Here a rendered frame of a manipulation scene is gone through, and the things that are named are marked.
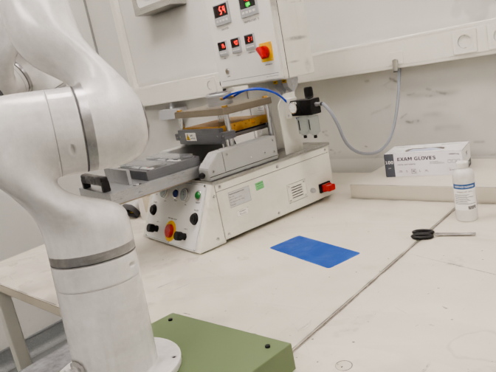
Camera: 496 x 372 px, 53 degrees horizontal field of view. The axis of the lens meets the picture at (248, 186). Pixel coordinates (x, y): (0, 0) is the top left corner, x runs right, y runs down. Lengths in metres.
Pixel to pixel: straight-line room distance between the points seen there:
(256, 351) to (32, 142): 0.43
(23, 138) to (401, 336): 0.63
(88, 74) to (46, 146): 0.12
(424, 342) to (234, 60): 1.12
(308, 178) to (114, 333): 0.98
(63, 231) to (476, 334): 0.62
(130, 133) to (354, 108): 1.31
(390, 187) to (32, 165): 1.10
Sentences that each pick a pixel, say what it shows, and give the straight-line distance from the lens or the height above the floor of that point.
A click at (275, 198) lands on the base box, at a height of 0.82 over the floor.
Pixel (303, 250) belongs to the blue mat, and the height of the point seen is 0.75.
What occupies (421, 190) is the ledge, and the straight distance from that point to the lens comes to 1.50.
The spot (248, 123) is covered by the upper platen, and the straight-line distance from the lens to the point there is 1.49.
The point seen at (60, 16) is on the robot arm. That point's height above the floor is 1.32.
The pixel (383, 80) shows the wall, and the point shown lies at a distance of 1.84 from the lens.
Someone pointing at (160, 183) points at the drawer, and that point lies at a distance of 1.33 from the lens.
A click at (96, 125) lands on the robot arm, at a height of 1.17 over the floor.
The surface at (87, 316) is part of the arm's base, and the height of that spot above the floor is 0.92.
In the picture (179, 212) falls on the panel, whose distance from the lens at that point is 1.45.
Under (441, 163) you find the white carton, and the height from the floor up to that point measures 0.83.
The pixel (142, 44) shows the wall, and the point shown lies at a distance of 2.69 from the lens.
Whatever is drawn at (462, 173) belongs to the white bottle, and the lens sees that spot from 1.29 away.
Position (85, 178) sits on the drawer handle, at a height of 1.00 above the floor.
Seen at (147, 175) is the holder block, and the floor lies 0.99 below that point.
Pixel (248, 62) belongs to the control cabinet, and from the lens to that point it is 1.63.
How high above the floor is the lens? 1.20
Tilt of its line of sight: 13 degrees down
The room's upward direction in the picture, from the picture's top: 11 degrees counter-clockwise
